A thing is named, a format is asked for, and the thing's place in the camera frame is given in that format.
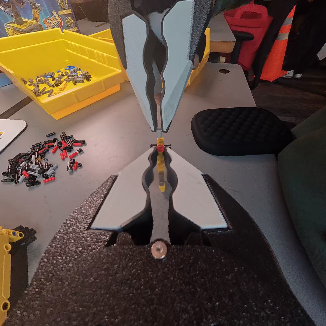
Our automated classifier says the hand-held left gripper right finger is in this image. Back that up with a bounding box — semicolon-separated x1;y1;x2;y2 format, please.
165;147;228;240

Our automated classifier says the yellow storage bin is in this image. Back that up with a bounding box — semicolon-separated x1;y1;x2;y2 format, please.
0;28;125;120
95;27;211;89

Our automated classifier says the black padded armrest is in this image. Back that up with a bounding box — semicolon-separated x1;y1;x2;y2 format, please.
191;107;294;156

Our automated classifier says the yellow lego beam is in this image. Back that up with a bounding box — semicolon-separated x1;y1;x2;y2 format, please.
150;137;171;192

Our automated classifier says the red bag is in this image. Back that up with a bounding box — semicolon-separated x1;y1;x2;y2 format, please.
224;2;273;72

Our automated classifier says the blue kit box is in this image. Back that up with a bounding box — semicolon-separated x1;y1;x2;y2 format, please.
0;0;80;88

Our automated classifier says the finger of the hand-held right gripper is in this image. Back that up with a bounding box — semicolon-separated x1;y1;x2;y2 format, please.
160;0;195;133
122;14;158;133

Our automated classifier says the pile of grey lego parts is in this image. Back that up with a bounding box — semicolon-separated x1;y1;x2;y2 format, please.
20;65;92;97

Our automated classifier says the white rounded board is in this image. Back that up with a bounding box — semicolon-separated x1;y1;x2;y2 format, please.
0;119;28;153

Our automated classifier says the yellow lego vehicle model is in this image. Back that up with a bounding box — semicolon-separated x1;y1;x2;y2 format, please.
0;225;37;314

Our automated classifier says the pile of small lego pins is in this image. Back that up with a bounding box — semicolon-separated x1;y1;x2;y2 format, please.
1;131;86;187

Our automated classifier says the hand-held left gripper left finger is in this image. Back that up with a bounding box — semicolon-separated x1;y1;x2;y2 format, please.
90;147;156;240

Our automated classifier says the orange traffic cone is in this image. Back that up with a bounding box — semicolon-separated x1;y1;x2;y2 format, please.
260;4;297;82

